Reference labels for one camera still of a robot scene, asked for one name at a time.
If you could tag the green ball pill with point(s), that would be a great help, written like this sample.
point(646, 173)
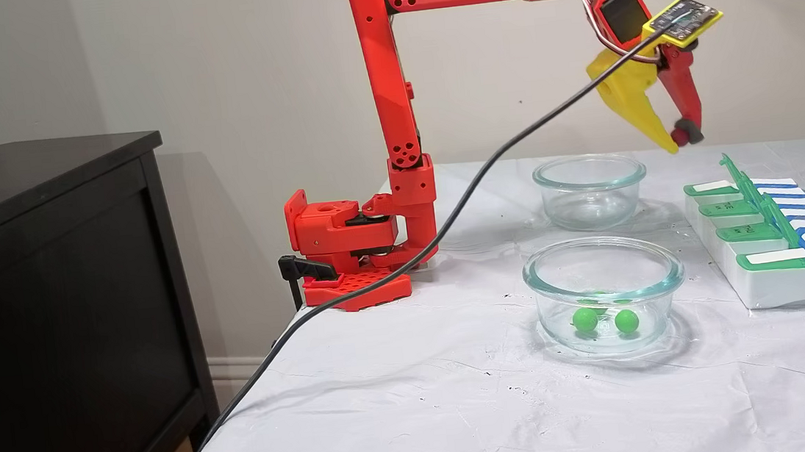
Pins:
point(585, 320)
point(626, 320)
point(591, 302)

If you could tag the white baseboard trim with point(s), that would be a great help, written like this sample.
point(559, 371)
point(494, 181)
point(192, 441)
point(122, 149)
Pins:
point(228, 368)

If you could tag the camera board on yellow mount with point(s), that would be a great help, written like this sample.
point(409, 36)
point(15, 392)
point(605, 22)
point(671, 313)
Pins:
point(685, 18)

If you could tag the small clear glass bowl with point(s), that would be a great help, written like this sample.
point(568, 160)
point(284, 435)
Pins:
point(555, 200)

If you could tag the white tablecloth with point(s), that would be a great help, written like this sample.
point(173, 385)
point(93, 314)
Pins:
point(428, 415)

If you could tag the black wooden cabinet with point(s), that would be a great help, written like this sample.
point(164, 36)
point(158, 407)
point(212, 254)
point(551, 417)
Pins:
point(50, 326)

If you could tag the large clear glass bowl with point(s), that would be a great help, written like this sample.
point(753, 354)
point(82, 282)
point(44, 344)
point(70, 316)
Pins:
point(550, 300)

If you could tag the black table clamp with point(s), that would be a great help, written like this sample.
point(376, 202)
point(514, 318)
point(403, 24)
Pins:
point(303, 267)

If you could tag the weekly pill organizer box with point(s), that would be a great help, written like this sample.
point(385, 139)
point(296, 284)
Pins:
point(785, 289)

